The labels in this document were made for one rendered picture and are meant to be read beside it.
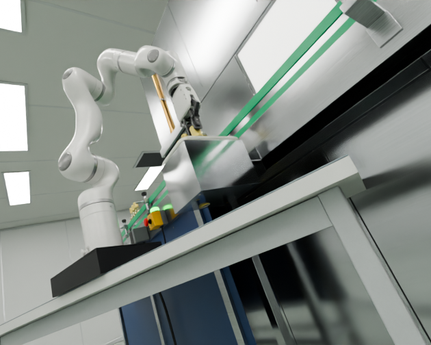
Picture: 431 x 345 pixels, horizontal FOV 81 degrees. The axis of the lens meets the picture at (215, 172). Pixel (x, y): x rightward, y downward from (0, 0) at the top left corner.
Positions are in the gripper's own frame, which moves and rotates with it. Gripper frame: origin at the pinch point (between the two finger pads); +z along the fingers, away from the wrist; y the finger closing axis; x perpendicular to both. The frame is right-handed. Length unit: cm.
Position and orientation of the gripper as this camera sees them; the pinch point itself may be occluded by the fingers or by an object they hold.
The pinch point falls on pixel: (193, 127)
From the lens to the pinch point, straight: 87.1
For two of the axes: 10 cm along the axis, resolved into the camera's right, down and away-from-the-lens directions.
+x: -8.0, 0.9, -5.9
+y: -4.9, 4.7, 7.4
